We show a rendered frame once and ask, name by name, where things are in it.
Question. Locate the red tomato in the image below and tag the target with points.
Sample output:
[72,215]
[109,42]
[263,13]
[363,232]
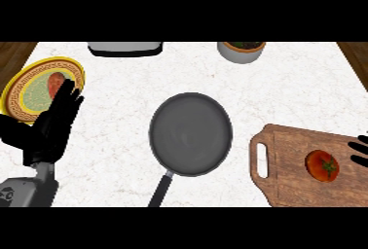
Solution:
[322,165]

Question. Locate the dark grey frying pan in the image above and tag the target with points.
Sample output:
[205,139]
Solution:
[191,133]

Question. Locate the grey pot with plant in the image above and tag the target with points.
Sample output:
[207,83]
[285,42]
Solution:
[241,52]

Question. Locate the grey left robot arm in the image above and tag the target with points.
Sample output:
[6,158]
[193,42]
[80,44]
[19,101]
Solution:
[28,191]

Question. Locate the red vegetable on plate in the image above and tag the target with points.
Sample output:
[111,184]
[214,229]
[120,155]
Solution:
[53,82]

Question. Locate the grey and black appliance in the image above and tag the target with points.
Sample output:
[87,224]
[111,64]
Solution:
[126,48]

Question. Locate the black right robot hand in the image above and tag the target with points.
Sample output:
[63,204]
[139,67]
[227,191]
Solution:
[359,152]

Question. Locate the brown wooden cutting board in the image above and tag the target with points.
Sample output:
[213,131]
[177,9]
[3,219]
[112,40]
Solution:
[291,175]

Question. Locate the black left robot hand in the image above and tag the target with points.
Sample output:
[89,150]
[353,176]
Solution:
[50,126]

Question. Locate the yellow patterned plate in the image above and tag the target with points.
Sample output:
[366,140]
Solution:
[28,94]

